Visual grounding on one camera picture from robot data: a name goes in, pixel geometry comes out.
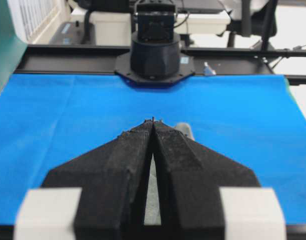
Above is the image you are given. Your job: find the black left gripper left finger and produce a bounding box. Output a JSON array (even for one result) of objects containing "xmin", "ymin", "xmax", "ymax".
[{"xmin": 14, "ymin": 118, "xmax": 153, "ymax": 240}]

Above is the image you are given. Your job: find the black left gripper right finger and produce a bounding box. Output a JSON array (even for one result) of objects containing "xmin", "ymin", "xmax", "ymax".
[{"xmin": 142, "ymin": 119, "xmax": 288, "ymax": 240}]

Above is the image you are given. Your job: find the large grey towel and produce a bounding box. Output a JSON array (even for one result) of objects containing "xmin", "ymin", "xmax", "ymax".
[{"xmin": 143, "ymin": 121, "xmax": 195, "ymax": 226}]

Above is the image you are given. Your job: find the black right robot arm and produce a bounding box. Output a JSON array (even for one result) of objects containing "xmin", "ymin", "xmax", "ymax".
[{"xmin": 130, "ymin": 0, "xmax": 287, "ymax": 240}]

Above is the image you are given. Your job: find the blue table cloth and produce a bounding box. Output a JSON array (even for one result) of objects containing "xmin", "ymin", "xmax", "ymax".
[{"xmin": 0, "ymin": 74, "xmax": 306, "ymax": 225}]

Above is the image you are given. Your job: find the white desk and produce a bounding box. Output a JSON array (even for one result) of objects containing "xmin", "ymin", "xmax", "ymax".
[{"xmin": 70, "ymin": 9, "xmax": 231, "ymax": 46}]

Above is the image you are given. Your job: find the green backdrop board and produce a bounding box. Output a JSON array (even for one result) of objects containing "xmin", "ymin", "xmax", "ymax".
[{"xmin": 0, "ymin": 0, "xmax": 27, "ymax": 94}]

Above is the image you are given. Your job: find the black office chair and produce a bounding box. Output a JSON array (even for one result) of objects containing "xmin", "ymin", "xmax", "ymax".
[{"xmin": 226, "ymin": 0, "xmax": 278, "ymax": 51}]

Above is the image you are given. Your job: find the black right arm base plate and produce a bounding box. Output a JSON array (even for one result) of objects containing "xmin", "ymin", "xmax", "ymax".
[{"xmin": 114, "ymin": 52, "xmax": 196, "ymax": 88}]

